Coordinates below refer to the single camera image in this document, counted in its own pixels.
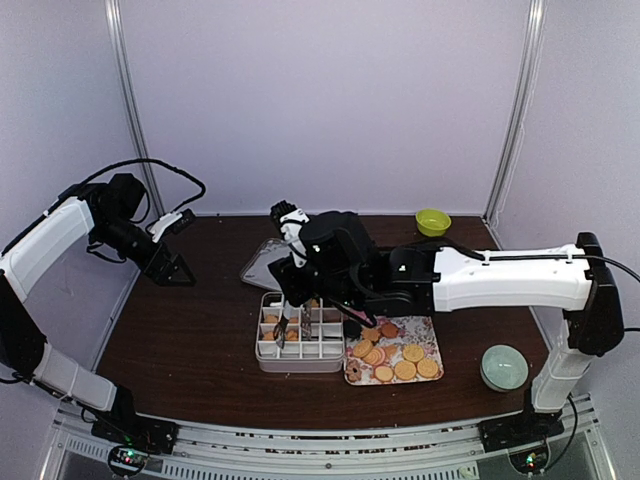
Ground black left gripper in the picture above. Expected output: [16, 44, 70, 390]
[92, 214, 195, 286]

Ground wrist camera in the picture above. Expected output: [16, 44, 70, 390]
[147, 209, 196, 243]
[299, 211, 378, 273]

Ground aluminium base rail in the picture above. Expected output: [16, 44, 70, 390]
[49, 394, 601, 480]

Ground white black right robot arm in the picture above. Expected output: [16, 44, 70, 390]
[268, 232, 625, 449]

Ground pale green ceramic bowl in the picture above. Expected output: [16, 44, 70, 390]
[480, 345, 529, 393]

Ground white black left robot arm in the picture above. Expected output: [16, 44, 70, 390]
[1, 162, 195, 451]

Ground lime green bowl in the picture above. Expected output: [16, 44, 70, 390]
[415, 209, 452, 237]

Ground silver serving tongs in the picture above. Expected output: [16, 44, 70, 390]
[273, 299, 314, 349]

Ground black sandwich cookie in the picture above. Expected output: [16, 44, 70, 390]
[343, 321, 362, 340]

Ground silver tin lid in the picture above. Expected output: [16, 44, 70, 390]
[240, 238, 291, 292]

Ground flower shaped brown cookie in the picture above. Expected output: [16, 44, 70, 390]
[344, 360, 362, 383]

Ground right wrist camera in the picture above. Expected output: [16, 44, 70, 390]
[299, 211, 378, 273]

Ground floral rectangular tray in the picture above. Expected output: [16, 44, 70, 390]
[343, 316, 444, 387]

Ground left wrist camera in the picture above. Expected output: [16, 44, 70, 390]
[147, 209, 196, 243]

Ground grey divided cookie tin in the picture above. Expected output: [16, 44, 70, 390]
[255, 292, 345, 374]

